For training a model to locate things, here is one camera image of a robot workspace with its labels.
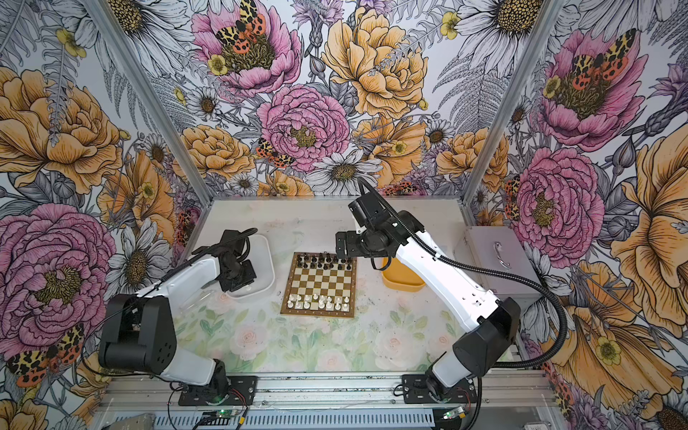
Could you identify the yellow plastic bin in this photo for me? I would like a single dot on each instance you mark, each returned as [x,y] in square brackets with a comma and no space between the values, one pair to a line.
[399,277]

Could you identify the aluminium corner post left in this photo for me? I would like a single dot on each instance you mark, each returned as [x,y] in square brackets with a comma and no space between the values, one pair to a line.
[111,32]

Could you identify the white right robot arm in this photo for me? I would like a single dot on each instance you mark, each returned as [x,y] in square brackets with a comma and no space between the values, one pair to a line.
[489,323]

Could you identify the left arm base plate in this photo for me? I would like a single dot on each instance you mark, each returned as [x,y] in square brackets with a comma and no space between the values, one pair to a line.
[233,391]

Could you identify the aluminium corner post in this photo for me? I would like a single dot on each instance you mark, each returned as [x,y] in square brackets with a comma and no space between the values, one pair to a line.
[111,32]
[535,46]

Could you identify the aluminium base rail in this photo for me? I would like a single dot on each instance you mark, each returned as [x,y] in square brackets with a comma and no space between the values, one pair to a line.
[502,388]

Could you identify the white plastic bin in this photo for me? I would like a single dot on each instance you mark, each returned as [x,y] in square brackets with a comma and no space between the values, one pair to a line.
[257,277]

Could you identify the floral table mat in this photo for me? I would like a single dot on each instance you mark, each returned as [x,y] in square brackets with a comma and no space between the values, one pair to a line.
[391,331]

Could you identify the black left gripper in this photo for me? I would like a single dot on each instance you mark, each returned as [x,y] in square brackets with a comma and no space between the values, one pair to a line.
[247,279]

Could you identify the grey metal box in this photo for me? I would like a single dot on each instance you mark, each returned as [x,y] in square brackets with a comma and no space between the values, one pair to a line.
[499,249]

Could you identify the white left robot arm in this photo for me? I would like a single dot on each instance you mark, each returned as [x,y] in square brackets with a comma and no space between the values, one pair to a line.
[139,336]

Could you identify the aluminium corner post right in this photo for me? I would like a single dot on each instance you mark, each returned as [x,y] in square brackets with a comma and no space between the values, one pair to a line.
[535,46]

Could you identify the wooden chess board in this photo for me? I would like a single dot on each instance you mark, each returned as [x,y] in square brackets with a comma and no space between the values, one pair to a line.
[322,285]

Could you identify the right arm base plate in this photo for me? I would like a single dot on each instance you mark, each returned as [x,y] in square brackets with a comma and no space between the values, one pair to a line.
[418,389]

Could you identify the white cable duct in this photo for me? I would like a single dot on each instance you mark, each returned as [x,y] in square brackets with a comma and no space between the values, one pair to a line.
[274,419]

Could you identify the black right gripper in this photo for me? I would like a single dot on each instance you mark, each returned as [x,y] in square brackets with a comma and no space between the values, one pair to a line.
[352,250]

